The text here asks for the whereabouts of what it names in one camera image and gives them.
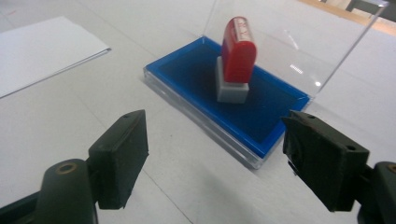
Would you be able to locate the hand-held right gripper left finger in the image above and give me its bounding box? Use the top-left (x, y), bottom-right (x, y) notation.
top-left (88, 109), bottom-right (149, 210)

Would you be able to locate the red stamp with grey base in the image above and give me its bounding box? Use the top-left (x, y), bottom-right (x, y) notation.
top-left (215, 16), bottom-right (259, 105)

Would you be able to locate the wooden table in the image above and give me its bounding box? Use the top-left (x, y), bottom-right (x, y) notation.
top-left (297, 0), bottom-right (396, 35)

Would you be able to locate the white table covering sheet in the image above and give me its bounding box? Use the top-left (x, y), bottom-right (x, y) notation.
top-left (0, 0), bottom-right (396, 224)

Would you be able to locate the clear plastic bag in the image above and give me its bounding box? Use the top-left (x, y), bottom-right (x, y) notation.
top-left (143, 0), bottom-right (390, 171)

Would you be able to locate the white paper sheet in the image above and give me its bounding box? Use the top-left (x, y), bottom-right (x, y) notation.
top-left (0, 16), bottom-right (112, 99)

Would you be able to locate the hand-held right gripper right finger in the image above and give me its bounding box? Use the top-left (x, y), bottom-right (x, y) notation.
top-left (281, 110), bottom-right (371, 213)

